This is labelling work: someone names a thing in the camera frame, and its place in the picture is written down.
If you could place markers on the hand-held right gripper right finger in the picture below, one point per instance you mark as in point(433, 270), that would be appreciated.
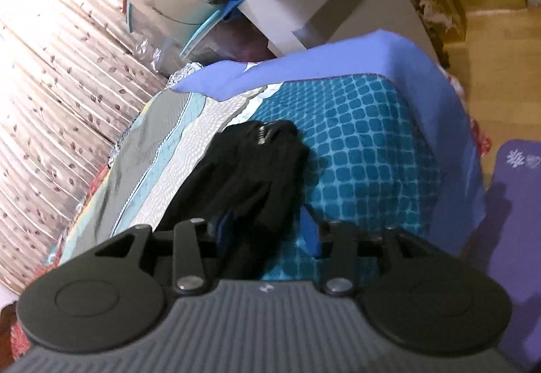
point(312, 233)

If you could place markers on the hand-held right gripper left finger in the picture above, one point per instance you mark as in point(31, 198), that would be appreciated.
point(189, 246)

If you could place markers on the black pants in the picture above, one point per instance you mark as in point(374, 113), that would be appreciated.
point(258, 174)

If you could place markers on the patterned teal bedspread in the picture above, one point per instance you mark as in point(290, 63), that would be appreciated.
point(359, 123)

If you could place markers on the purple yoga mat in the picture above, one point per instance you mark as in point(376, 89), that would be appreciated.
point(513, 250)

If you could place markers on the clear bin with teal lid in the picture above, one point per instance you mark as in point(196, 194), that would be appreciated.
point(198, 35)

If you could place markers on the beige floral curtain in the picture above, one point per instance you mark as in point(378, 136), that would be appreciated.
point(55, 73)

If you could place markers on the white cardboard box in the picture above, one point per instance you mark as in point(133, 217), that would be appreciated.
point(304, 1)

